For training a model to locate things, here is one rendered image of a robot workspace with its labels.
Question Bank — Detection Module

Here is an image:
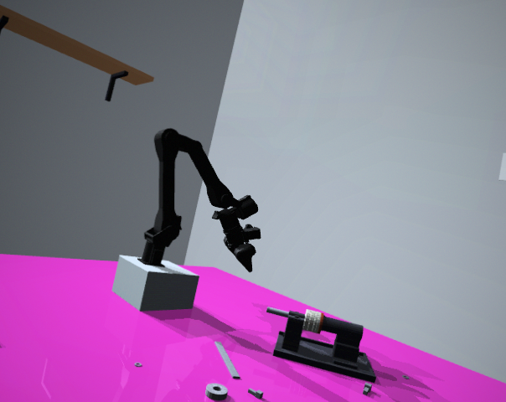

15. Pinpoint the grey flat bar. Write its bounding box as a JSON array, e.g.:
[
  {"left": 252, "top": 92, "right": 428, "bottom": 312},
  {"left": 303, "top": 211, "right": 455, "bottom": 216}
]
[{"left": 214, "top": 341, "right": 240, "bottom": 379}]

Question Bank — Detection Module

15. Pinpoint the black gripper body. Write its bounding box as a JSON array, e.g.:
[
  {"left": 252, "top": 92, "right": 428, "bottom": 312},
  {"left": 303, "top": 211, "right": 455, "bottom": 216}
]
[{"left": 223, "top": 224, "right": 256, "bottom": 260}]

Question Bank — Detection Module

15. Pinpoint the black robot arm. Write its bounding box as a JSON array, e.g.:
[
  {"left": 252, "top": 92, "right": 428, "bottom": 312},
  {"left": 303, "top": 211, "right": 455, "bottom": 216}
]
[{"left": 137, "top": 128, "right": 261, "bottom": 268}]

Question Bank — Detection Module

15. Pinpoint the grey metal cylinder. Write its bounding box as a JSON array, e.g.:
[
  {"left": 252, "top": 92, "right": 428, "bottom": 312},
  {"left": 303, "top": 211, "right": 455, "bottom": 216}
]
[{"left": 266, "top": 307, "right": 289, "bottom": 317}]

